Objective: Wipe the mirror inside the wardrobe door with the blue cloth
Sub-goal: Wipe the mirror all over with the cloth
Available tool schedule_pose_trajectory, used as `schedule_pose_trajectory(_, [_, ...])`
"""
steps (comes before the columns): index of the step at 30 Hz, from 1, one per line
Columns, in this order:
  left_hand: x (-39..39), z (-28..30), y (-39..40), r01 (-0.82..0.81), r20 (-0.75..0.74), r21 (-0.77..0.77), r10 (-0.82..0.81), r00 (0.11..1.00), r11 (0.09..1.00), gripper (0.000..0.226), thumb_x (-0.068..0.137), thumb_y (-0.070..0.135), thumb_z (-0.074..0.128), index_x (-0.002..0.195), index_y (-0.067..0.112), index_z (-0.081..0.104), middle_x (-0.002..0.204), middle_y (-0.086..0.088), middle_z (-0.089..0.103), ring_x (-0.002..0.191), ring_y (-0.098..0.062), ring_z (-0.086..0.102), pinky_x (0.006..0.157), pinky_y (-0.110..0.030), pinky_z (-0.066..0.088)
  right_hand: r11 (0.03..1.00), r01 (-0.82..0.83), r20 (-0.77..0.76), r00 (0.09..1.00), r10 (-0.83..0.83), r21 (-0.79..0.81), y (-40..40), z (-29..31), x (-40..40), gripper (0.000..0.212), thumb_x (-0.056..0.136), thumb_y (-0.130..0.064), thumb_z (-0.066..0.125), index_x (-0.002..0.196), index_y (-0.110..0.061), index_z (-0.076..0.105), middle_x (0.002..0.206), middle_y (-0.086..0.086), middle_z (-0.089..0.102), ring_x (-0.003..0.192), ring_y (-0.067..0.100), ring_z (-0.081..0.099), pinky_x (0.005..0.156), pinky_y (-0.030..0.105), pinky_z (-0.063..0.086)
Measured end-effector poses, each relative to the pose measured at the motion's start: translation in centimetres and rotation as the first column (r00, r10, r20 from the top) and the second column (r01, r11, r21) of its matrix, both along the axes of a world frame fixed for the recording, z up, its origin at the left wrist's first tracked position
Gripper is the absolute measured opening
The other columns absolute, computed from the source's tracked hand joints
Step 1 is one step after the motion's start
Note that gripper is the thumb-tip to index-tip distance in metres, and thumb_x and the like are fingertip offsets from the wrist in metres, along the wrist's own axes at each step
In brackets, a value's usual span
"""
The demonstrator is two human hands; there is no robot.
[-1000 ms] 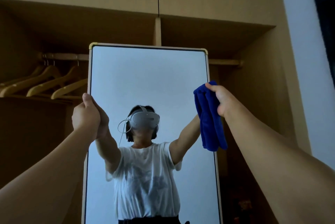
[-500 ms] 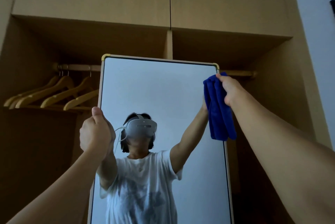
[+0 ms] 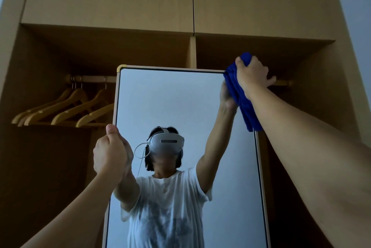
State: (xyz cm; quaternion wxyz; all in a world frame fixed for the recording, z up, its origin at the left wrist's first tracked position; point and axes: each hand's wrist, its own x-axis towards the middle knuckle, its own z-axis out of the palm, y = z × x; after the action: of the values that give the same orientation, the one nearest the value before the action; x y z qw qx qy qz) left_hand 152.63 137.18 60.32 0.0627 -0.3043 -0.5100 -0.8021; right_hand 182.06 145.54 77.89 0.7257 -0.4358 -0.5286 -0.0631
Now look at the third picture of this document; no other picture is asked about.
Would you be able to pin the person's left hand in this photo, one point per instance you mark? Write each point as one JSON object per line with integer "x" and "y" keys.
{"x": 108, "y": 155}

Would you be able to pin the person's right hand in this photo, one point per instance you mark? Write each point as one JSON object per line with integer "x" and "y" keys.
{"x": 253, "y": 78}

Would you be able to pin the blue microfibre cloth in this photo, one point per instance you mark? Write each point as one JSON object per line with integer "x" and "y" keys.
{"x": 243, "y": 105}

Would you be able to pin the tall framed mirror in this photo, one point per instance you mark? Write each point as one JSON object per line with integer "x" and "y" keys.
{"x": 174, "y": 97}

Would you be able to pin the light wooden wardrobe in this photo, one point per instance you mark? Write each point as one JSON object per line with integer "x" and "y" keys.
{"x": 101, "y": 1}

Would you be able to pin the person's left forearm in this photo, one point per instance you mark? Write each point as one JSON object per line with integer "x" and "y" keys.
{"x": 75, "y": 216}

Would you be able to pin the person's right forearm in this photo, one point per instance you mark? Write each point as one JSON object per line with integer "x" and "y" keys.
{"x": 313, "y": 155}

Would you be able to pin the wooden clothes rod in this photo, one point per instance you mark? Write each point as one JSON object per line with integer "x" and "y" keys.
{"x": 92, "y": 79}

